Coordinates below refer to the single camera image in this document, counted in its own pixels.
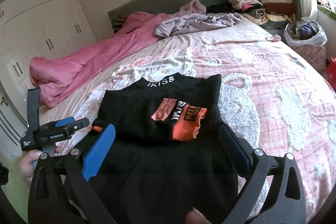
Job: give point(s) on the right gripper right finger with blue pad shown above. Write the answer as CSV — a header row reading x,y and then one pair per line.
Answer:
x,y
238,150

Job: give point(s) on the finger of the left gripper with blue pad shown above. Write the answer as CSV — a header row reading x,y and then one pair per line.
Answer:
x,y
64,122

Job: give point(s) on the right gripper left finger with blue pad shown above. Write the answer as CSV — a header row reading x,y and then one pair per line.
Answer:
x,y
94,158

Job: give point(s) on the black IKISS sweater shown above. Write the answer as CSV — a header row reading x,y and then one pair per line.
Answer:
x,y
166,159

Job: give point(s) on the white plastic bag with clothes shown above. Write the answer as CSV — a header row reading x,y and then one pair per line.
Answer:
x,y
302,33

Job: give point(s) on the pile of folded clothes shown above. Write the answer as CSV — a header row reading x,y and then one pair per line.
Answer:
x,y
264,12

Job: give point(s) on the person's left hand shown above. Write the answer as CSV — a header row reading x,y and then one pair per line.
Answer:
x,y
25,165

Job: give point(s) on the pink folded duvet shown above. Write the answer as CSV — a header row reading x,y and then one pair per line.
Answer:
x,y
59,78

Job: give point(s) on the pink white patterned bedspread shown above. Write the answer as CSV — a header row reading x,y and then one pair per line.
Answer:
x,y
270,95

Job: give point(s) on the white built-in wardrobe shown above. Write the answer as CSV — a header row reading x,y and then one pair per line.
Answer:
x,y
33,28

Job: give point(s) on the striped dark pillow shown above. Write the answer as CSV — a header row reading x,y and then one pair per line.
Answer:
x,y
117,25

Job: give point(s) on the red plastic bag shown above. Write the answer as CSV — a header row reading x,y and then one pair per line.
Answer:
x,y
331,71

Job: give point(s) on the floral pink storage box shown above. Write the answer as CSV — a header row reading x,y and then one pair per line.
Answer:
x,y
314,55

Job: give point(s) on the crumpled lilac garment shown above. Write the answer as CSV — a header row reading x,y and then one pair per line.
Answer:
x,y
196,23

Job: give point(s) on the mauve fluffy garment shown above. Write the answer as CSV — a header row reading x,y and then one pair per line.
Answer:
x,y
193,7

